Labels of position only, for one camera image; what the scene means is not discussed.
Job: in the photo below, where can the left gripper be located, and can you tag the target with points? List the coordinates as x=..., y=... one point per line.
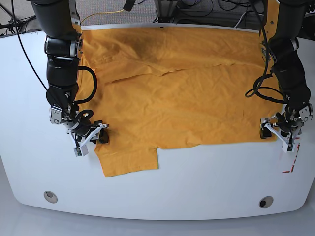
x=289, y=121

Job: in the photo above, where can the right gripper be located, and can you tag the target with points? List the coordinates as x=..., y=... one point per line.
x=64, y=117

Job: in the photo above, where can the yellow T-shirt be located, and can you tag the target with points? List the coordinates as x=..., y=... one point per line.
x=172, y=87

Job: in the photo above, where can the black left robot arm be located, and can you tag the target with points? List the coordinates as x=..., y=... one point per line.
x=282, y=22

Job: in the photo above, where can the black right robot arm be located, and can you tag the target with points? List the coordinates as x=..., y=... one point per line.
x=60, y=21

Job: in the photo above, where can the red tape rectangle marking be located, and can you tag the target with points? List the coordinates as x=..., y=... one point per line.
x=288, y=160

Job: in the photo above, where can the right table grommet hole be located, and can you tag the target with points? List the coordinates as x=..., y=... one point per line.
x=266, y=202

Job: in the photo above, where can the table grommet hole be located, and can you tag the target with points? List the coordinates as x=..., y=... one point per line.
x=50, y=197
x=266, y=202

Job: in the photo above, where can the left table grommet hole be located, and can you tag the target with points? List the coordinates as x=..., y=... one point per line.
x=50, y=197

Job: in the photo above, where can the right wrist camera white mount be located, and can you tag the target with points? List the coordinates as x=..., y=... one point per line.
x=86, y=142

